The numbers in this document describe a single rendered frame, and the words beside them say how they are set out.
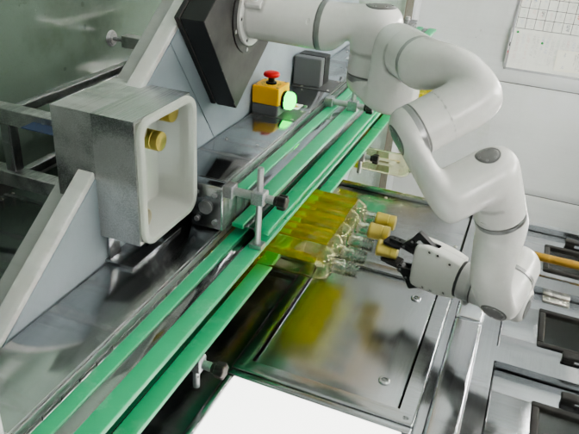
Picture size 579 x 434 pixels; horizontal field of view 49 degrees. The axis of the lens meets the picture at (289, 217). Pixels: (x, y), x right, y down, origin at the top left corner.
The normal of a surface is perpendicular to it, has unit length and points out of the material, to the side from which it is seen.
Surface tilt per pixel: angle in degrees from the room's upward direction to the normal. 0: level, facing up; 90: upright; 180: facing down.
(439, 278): 106
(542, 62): 90
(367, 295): 90
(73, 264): 0
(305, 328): 90
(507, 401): 90
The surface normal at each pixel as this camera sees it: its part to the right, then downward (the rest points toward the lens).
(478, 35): -0.37, 0.43
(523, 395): 0.07, -0.87
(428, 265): -0.64, 0.28
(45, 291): 0.93, 0.23
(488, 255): -0.69, 0.07
